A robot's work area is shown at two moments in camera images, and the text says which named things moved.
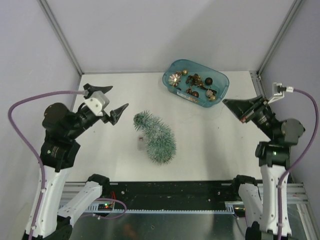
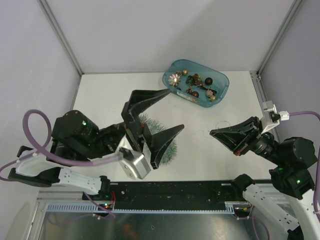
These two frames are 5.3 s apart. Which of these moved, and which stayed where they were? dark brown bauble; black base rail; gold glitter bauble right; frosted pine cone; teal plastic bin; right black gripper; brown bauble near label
Moved: right black gripper
Stayed: brown bauble near label; gold glitter bauble right; dark brown bauble; teal plastic bin; frosted pine cone; black base rail
